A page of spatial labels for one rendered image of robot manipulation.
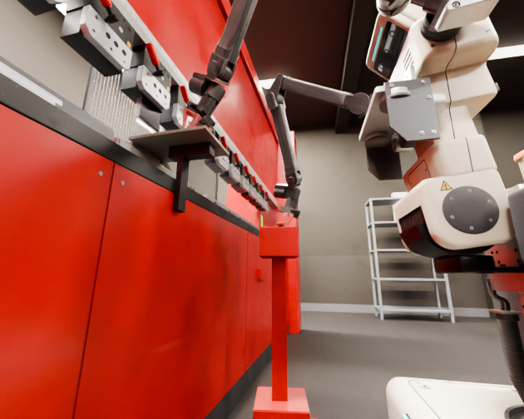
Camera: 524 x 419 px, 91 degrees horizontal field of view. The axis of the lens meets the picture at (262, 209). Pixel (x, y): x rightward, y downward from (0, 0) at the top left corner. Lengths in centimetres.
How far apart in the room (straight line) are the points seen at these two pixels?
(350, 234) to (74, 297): 438
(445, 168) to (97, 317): 80
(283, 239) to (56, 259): 76
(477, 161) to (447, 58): 27
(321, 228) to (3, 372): 441
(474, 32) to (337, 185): 416
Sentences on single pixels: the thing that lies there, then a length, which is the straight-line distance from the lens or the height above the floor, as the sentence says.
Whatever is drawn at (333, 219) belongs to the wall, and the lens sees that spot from 471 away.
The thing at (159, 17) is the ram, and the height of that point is 151.
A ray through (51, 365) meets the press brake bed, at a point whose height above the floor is 44.
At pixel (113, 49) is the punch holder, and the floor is 120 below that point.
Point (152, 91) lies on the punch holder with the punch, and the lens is 103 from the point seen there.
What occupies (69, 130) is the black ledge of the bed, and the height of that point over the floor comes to 84.
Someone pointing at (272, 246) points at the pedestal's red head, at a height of 70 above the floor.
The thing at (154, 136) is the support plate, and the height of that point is 99.
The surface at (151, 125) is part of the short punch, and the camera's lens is 104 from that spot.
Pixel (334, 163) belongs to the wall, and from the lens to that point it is 504.
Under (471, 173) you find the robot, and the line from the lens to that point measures 72.
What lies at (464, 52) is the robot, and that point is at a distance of 86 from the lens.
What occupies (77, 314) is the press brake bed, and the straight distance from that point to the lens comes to 61.
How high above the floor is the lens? 59
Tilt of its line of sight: 14 degrees up
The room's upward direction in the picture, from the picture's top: 1 degrees clockwise
